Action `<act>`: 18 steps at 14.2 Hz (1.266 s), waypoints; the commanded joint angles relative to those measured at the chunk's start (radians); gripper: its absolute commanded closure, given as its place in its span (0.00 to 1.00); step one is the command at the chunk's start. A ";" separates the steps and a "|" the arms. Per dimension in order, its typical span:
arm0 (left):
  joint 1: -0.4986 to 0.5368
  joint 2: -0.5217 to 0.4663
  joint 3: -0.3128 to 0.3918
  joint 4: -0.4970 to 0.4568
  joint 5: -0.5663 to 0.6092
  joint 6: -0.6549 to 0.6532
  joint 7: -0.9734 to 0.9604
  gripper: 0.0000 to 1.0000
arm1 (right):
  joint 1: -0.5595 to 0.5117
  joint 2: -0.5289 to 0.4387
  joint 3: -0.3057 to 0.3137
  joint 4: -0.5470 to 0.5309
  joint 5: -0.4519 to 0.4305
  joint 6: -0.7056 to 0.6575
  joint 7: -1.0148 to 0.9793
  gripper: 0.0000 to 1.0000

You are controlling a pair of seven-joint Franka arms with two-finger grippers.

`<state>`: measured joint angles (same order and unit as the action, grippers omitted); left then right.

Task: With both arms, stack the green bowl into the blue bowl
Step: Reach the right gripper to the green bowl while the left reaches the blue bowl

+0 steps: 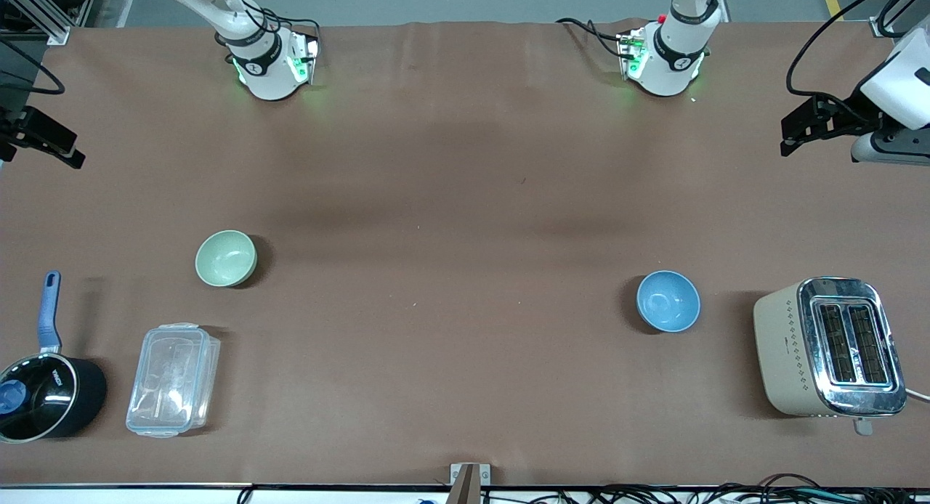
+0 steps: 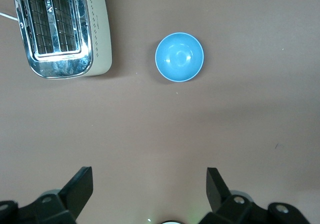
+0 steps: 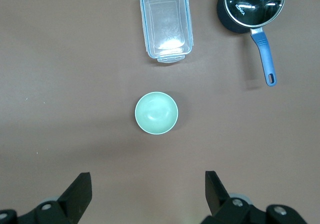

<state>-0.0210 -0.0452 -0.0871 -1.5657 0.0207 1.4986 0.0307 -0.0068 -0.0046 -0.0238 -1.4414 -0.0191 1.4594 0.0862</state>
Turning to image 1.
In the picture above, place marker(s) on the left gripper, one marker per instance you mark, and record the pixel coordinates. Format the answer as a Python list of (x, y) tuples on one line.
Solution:
[(853, 110)]

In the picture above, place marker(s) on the light green bowl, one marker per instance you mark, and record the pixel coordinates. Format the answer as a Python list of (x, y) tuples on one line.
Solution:
[(225, 257)]

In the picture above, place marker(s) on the blue bowl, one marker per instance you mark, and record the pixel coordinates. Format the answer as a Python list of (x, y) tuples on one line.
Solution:
[(668, 301)]

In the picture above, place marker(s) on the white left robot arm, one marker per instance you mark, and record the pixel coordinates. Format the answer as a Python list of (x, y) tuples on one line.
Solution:
[(672, 61)]

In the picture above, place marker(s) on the beige chrome toaster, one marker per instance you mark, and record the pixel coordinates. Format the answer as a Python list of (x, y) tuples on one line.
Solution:
[(788, 351)]

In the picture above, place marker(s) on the glass lid blue knob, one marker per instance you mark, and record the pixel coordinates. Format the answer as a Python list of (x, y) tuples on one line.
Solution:
[(43, 399)]

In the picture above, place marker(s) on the clear plastic lidded container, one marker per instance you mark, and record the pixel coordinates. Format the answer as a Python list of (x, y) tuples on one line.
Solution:
[(171, 380)]

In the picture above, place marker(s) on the brown table cover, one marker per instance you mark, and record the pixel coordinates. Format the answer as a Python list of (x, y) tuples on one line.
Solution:
[(465, 373)]

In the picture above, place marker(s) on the aluminium corner bracket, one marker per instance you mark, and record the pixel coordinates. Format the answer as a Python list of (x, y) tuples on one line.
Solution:
[(883, 26)]

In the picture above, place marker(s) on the aluminium frame profile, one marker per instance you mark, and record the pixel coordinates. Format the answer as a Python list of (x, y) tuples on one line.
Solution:
[(43, 10)]

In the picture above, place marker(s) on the small metal bracket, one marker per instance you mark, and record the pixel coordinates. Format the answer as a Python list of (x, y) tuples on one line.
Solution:
[(469, 478)]

